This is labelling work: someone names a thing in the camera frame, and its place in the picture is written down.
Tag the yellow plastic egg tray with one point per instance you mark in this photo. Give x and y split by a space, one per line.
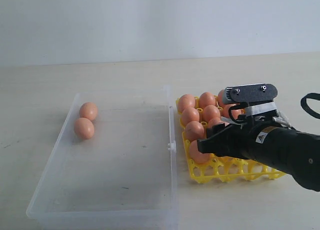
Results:
226 168

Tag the brown egg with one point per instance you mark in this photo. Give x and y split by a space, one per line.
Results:
188 115
220 98
206 98
196 156
84 128
210 112
194 130
89 111
185 101
215 121
235 112

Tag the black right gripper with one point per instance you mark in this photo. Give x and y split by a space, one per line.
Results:
266 142

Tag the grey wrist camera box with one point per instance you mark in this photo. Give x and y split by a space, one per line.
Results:
250 93

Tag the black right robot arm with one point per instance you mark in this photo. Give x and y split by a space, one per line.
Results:
308 146

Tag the clear plastic bin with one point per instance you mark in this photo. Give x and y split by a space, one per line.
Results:
124 177

